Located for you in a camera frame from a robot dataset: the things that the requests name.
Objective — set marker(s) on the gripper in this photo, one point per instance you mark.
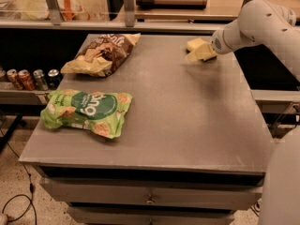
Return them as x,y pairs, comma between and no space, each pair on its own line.
219,41

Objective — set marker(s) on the yellow sponge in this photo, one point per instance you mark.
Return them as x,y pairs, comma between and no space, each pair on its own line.
193,44

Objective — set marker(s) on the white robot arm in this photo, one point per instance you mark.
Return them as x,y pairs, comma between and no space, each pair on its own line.
263,23

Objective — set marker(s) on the brown chip bag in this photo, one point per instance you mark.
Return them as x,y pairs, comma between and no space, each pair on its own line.
103,55

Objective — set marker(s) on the green chip bag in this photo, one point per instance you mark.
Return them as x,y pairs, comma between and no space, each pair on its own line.
102,113

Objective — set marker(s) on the orange white bag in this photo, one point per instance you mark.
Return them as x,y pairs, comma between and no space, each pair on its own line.
71,10

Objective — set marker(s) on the dark blue soda can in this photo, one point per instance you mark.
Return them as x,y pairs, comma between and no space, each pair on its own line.
54,77

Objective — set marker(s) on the silver green soda can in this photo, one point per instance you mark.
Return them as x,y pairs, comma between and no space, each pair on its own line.
40,79

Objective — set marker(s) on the orange soda can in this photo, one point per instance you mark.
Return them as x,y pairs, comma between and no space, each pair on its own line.
26,79

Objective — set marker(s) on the upper grey drawer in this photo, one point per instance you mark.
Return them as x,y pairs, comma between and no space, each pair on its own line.
110,192

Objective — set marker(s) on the grey drawer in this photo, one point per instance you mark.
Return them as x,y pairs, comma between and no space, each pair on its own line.
110,192
126,216

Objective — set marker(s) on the red soda can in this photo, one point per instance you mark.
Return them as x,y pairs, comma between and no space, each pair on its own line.
12,75

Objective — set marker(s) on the lower grey drawer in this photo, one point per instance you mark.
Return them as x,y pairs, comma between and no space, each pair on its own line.
126,216

